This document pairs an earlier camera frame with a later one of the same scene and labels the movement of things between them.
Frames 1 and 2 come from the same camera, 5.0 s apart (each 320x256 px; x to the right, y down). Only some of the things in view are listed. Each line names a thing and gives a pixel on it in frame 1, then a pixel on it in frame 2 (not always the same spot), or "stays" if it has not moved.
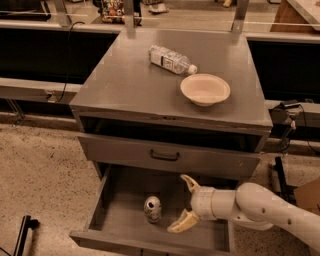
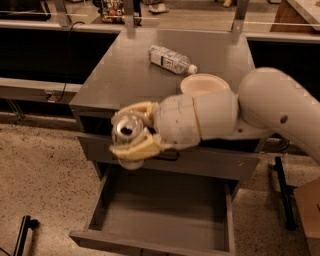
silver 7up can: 153,209 -> 127,128
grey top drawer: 171,159 stays
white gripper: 202,202 -> 175,120
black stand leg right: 287,192 stays
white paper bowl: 205,89 stays
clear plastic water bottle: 170,60 stays
